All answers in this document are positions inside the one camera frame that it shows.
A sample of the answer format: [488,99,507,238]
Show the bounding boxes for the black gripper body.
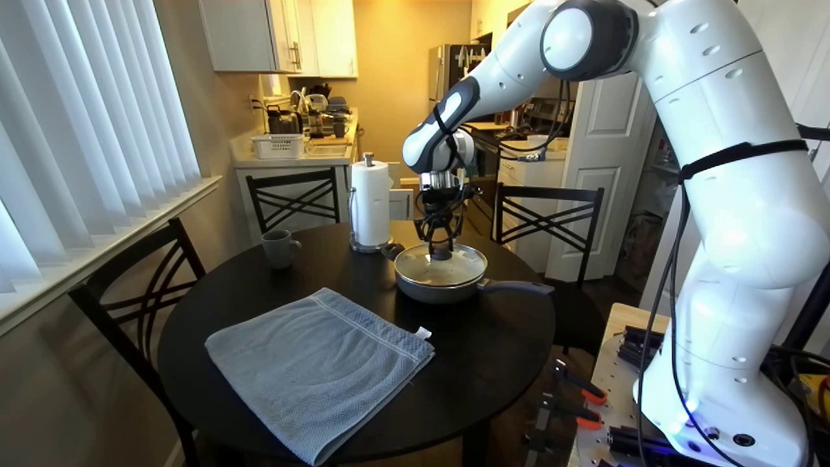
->
[419,168,475,211]

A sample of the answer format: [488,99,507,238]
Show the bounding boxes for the glass lid with black knob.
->
[393,238,491,293]

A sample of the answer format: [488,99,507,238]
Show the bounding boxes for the white paper towel roll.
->
[348,150,397,259]
[348,160,394,249]

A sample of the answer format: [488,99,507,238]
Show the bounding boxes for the white kitchen counter unit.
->
[228,127,364,242]

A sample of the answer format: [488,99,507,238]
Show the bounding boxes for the stainless steel refrigerator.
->
[425,41,488,116]

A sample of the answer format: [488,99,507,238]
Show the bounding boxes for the dark grey mug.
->
[261,225,307,272]

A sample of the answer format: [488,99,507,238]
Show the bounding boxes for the white panel door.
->
[543,71,663,285]

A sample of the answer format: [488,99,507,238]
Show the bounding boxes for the dark countertop appliances clutter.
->
[258,81,359,141]

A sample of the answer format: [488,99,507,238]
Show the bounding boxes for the white plastic container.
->
[252,129,311,160]

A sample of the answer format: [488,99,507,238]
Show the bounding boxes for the blue-grey dish towel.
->
[202,285,438,467]

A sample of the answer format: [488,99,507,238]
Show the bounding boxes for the black clamp orange tips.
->
[550,356,609,409]
[537,393,606,435]

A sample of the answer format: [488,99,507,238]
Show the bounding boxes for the white robot mounting platform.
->
[565,300,830,467]

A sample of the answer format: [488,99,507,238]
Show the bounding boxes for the black clamps pile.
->
[616,325,668,372]

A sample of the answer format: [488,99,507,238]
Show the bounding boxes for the white upper kitchen cabinets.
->
[198,0,360,81]

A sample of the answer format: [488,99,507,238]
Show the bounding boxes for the white window sill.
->
[0,171,226,341]

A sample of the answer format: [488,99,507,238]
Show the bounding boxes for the white vertical window blinds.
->
[0,0,205,295]

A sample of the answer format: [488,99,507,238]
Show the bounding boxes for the cream frying pan grey handle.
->
[393,243,559,306]

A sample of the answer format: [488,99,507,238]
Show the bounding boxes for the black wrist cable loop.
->
[429,79,577,166]

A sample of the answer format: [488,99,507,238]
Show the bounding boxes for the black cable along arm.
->
[634,182,721,467]

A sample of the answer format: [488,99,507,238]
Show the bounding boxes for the black strap on arm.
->
[678,137,812,182]

